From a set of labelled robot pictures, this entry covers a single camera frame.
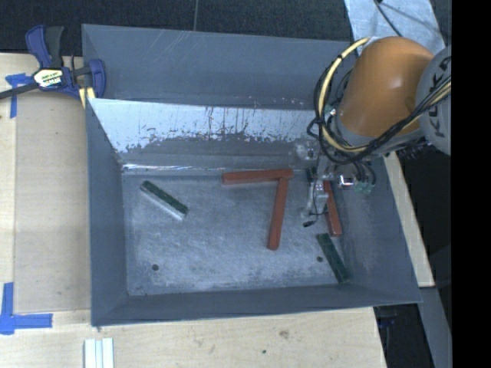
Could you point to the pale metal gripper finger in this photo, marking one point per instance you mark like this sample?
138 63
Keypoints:
314 199
323 197

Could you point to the red-brown flat block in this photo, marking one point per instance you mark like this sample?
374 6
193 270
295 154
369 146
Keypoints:
333 217
278 215
257 176

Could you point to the dark green flat block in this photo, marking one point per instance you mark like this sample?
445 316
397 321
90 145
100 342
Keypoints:
165 199
333 257

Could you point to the grey metal bin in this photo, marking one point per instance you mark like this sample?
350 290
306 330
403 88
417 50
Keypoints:
215 244

